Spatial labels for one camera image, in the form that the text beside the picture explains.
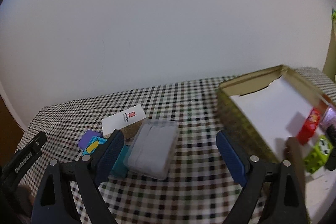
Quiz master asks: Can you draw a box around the blue purple toy brick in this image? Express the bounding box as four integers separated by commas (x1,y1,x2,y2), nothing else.
77,130,129,178

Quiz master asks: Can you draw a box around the red toy brick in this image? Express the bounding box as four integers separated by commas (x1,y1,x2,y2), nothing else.
296,107,321,145

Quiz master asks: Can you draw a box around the white cork box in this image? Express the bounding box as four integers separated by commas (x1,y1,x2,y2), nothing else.
101,104,147,140

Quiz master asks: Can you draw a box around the clear plastic case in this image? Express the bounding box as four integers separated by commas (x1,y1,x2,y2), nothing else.
123,119,179,180

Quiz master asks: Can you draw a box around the copper framed tin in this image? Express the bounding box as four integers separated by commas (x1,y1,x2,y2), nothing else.
320,105,336,131

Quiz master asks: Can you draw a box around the left hand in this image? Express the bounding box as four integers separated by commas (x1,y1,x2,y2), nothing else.
15,185,35,218

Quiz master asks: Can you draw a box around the brown wooden door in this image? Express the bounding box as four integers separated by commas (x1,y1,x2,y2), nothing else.
0,98,24,167

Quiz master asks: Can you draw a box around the green soccer toy block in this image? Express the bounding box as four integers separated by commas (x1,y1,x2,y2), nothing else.
303,135,333,174

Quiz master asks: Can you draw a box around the checkered tablecloth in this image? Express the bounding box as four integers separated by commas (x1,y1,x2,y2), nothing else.
15,66,336,224

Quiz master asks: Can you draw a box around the black hair trimmer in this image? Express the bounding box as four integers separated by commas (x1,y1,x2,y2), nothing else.
324,125,336,171

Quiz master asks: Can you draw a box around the white paper liner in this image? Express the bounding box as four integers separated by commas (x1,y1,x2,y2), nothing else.
229,76,335,223

